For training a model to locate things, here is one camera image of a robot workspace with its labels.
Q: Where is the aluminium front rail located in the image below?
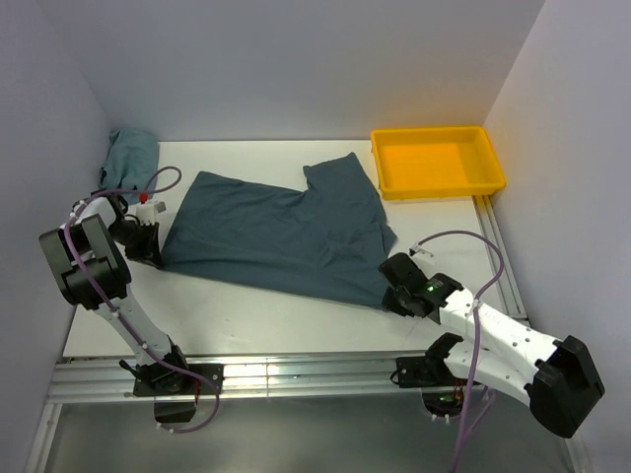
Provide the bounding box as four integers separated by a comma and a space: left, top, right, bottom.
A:
45, 352, 416, 405

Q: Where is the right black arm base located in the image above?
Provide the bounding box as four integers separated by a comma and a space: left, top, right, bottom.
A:
389, 356, 466, 423

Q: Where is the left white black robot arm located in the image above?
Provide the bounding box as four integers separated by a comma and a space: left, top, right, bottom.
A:
38, 191, 192, 393

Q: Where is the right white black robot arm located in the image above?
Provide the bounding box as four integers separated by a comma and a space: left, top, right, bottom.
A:
379, 253, 605, 439

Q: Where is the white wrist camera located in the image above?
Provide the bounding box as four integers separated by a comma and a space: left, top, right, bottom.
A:
135, 193, 167, 226
408, 242, 435, 262

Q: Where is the yellow plastic tray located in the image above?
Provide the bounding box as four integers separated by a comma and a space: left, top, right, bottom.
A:
371, 126, 506, 200

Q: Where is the dark teal t-shirt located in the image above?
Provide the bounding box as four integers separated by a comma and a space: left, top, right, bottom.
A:
162, 154, 397, 308

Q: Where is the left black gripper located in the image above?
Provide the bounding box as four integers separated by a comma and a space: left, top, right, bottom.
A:
108, 219, 163, 269

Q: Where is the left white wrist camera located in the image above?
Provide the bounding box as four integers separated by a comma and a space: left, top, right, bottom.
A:
135, 193, 167, 226

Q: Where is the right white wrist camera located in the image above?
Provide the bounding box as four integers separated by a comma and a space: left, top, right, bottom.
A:
408, 242, 435, 262

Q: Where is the light blue crumpled t-shirt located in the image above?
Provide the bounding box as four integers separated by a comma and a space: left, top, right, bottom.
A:
99, 127, 159, 190

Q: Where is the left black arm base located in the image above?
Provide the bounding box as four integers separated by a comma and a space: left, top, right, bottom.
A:
129, 364, 224, 427

